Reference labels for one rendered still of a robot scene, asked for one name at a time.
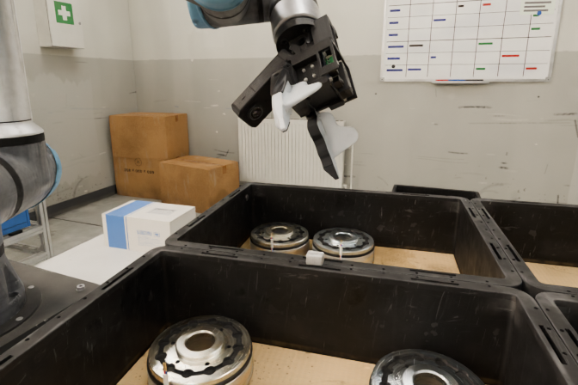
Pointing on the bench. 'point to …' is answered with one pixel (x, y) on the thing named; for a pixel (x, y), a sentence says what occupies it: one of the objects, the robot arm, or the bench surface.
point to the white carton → (144, 224)
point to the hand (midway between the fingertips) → (309, 161)
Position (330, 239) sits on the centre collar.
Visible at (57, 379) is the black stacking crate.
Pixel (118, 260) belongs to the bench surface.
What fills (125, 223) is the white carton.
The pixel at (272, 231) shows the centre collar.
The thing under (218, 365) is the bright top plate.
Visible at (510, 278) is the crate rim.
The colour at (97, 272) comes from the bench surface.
